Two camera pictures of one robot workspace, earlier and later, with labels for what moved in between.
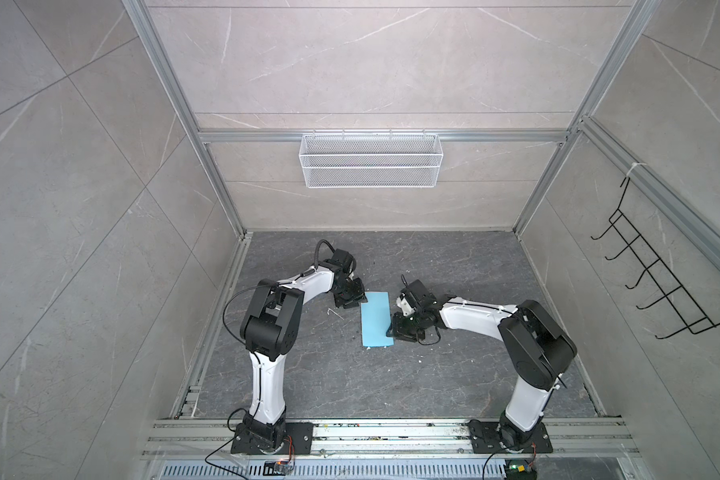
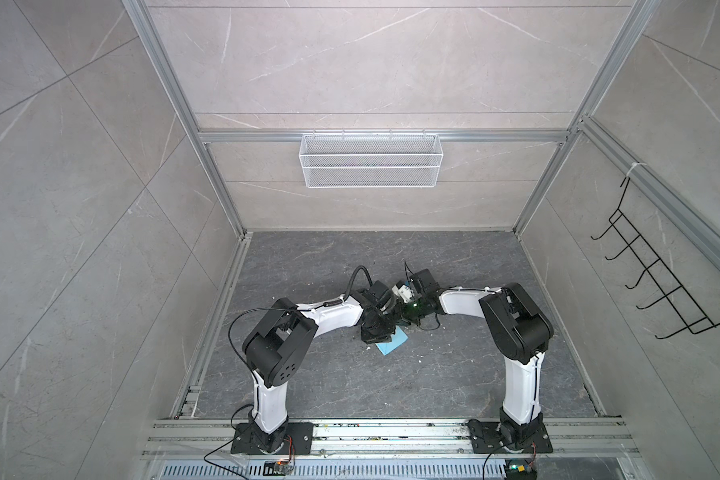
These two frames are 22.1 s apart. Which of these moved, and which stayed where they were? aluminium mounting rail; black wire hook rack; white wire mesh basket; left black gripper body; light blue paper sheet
Moved: light blue paper sheet; left black gripper body
Stayed: aluminium mounting rail; white wire mesh basket; black wire hook rack
